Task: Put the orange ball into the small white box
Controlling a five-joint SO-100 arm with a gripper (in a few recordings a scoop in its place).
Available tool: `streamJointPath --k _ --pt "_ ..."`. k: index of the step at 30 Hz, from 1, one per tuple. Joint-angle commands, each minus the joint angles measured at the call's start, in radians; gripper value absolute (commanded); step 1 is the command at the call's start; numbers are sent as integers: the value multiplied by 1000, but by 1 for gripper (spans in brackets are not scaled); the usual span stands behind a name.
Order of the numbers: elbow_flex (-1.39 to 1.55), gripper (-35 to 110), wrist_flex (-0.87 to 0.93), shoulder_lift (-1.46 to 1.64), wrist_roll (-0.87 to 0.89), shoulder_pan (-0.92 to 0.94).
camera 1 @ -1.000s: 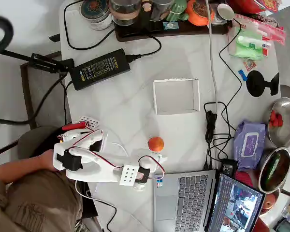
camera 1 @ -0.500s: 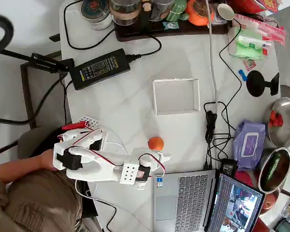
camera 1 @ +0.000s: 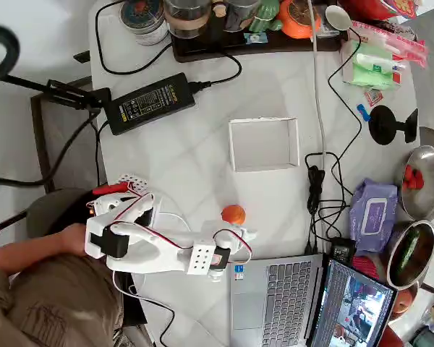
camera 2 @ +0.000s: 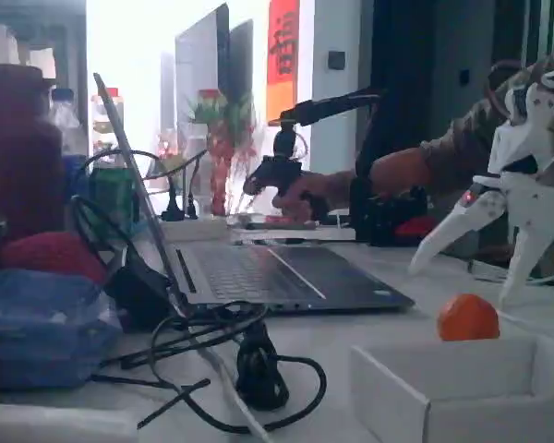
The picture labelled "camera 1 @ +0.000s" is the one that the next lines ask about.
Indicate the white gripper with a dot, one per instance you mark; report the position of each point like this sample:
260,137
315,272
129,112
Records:
247,234

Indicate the orange fruit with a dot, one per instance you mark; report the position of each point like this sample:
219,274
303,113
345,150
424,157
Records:
234,215

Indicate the person's left forearm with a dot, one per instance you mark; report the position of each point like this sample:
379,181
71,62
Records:
29,251

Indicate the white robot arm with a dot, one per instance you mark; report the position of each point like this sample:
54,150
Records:
159,253

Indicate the white cardboard box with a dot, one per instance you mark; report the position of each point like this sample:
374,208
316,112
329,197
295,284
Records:
264,144

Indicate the person's left hand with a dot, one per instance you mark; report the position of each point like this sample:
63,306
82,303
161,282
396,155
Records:
74,238

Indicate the grey open laptop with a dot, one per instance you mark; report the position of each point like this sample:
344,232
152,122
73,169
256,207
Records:
275,300

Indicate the white perforated board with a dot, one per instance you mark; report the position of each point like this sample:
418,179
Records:
134,180

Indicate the small black power adapter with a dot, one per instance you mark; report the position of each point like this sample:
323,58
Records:
341,247

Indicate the red clamp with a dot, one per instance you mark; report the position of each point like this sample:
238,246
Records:
108,188

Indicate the wet wipes plastic pack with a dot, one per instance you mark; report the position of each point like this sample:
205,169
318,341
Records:
372,217

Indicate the red mesh bag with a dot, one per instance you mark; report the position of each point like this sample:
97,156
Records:
369,267

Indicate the large black power brick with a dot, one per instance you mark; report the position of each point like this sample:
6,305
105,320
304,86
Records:
152,103

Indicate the dark grey chair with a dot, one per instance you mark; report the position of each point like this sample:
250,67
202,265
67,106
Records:
54,213

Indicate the green cucumber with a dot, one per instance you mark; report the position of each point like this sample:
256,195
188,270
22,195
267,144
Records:
408,249

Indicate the dark wooden tray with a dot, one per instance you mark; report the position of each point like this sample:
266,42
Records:
209,47

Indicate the black round stand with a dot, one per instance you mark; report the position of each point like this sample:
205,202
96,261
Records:
383,124

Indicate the red apple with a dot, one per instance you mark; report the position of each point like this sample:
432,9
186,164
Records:
405,301

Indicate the red strawberries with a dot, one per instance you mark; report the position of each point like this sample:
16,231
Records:
412,177

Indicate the small blue white card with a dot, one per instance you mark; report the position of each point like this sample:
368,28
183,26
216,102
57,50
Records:
255,38

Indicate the small red packet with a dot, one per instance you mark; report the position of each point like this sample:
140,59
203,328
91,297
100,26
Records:
373,97

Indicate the dark red container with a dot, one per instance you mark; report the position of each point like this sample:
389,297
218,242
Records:
398,338

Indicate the steel bowl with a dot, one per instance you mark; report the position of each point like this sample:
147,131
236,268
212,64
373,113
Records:
432,170
428,260

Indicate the green tissue pack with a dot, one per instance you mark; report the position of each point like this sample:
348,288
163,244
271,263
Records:
369,77

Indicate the black clamp stand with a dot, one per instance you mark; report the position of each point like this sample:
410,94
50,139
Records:
68,94

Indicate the dark cup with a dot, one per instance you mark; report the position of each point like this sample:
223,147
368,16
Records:
240,14

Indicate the glass jar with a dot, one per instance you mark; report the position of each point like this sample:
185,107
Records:
188,18

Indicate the green ceramic cactus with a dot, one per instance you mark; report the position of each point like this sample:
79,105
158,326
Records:
265,14

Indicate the orange ceramic pot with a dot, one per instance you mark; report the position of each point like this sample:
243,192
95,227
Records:
296,21

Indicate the small wooden doll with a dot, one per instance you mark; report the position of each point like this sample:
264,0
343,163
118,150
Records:
220,9

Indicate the white tube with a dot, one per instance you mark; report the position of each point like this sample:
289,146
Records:
378,61

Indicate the round tin with lid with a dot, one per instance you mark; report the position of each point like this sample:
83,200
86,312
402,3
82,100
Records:
143,18

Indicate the white cup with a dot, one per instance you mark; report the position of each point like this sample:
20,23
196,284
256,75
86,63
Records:
338,18

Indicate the pink plastic package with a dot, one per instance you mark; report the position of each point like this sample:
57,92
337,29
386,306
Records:
401,43

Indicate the red gift bag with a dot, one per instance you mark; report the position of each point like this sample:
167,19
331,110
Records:
369,7

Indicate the dark brown stool frame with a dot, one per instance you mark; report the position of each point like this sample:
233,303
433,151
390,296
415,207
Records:
40,144

